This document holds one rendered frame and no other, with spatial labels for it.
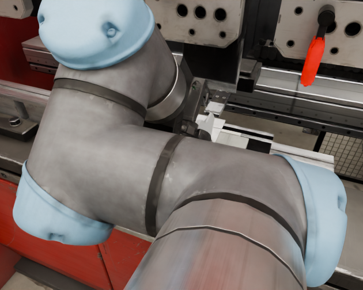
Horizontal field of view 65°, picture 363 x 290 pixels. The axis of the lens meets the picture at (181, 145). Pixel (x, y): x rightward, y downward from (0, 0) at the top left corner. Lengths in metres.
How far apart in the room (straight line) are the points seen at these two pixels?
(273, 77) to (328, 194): 0.68
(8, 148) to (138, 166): 0.68
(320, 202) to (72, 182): 0.15
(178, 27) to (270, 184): 0.35
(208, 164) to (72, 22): 0.13
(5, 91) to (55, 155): 0.69
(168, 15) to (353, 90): 0.54
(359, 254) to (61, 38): 0.56
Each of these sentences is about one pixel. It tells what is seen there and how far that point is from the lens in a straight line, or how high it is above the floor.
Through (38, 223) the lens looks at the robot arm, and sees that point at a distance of 0.21.
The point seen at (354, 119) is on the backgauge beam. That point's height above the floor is 0.94.
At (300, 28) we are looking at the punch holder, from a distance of 0.43.
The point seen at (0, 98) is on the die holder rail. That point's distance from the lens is 0.90.
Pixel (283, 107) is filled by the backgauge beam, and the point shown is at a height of 0.93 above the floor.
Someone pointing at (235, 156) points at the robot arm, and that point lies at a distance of 0.18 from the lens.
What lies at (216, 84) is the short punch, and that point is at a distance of 0.54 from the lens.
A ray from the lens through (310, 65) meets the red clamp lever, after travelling 0.41.
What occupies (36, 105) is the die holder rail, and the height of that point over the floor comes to 0.96.
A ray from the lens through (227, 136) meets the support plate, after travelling 0.55.
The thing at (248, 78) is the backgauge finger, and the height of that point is 1.02.
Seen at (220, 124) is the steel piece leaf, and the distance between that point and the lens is 0.58.
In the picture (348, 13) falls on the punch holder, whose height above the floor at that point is 1.24.
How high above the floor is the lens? 1.34
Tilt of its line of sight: 40 degrees down
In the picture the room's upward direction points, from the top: straight up
